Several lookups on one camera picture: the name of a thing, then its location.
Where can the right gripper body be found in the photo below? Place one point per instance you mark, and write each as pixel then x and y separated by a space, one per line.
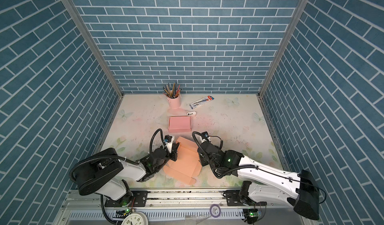
pixel 215 166

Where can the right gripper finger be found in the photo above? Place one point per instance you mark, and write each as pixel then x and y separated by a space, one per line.
pixel 204 159
pixel 205 137

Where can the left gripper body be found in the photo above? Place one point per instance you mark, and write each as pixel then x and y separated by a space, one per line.
pixel 166 155

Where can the peach paper box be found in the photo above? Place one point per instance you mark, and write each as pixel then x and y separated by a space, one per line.
pixel 187 166

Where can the pink paper box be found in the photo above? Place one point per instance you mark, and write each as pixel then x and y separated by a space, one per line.
pixel 180 124

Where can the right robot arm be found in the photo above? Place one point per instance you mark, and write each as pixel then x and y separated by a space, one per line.
pixel 261 183

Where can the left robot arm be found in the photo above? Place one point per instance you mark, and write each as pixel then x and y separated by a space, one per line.
pixel 99 173

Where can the blue white pen box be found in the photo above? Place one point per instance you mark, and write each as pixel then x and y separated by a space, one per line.
pixel 201 102

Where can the pink pencil bucket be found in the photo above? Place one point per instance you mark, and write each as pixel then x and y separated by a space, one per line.
pixel 174 103

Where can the coloured pencils bundle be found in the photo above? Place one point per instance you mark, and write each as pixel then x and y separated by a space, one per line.
pixel 172 90

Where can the white round clock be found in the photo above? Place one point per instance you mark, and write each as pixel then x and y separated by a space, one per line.
pixel 136 218

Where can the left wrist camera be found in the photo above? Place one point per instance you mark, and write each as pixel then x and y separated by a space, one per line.
pixel 169 142

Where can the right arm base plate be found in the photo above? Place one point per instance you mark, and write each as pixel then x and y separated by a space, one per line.
pixel 236 198

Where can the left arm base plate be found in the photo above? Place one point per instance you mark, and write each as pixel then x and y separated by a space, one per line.
pixel 134 199

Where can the metal base rail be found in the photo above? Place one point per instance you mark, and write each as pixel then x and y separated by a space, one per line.
pixel 192 205

